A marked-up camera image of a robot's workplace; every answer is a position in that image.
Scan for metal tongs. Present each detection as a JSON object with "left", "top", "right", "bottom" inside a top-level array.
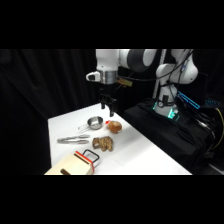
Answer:
[{"left": 56, "top": 133, "right": 91, "bottom": 145}]

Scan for yellow cable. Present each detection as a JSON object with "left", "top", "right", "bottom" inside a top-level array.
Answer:
[{"left": 211, "top": 107, "right": 224, "bottom": 152}]

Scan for striped tiger plush toy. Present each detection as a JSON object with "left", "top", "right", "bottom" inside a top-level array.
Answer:
[{"left": 91, "top": 136, "right": 114, "bottom": 153}]

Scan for wrist camera with board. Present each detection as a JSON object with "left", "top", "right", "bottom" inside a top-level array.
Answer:
[{"left": 115, "top": 77, "right": 132, "bottom": 90}]

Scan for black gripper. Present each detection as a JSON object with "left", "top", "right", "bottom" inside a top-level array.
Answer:
[{"left": 98, "top": 82, "right": 118, "bottom": 118}]

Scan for metal measuring cup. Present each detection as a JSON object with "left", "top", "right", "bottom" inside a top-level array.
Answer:
[{"left": 77, "top": 116, "right": 105, "bottom": 131}]

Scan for black robot stand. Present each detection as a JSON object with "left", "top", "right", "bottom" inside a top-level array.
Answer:
[{"left": 122, "top": 99, "right": 224, "bottom": 176}]

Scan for black curtain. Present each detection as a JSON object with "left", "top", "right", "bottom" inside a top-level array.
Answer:
[{"left": 0, "top": 49, "right": 101, "bottom": 176}]

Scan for brown round bread toy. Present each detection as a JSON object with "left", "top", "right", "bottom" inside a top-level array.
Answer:
[{"left": 108, "top": 120, "right": 123, "bottom": 135}]

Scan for wooden toy toaster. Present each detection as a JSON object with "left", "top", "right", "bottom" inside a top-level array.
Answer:
[{"left": 44, "top": 148, "right": 101, "bottom": 176}]

